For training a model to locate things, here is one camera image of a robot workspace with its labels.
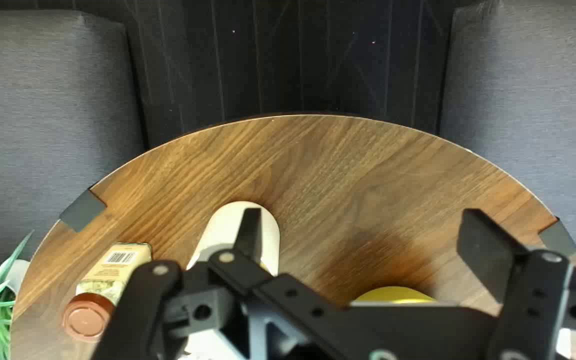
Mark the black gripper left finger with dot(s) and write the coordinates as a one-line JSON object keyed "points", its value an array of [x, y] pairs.
{"points": [[251, 232]]}

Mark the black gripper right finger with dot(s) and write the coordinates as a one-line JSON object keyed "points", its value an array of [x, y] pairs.
{"points": [[480, 240]]}

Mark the yellow bowl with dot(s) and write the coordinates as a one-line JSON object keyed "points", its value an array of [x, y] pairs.
{"points": [[395, 294]]}

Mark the white ceramic pitcher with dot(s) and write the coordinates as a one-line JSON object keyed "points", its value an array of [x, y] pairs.
{"points": [[224, 227]]}

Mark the grey fabric sofa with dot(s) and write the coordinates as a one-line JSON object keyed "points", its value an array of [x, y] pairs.
{"points": [[535, 100]]}

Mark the dark fabric bench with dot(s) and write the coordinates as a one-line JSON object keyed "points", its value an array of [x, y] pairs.
{"points": [[49, 100]]}

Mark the white plant pot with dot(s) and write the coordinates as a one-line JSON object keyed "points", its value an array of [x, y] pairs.
{"points": [[10, 276]]}

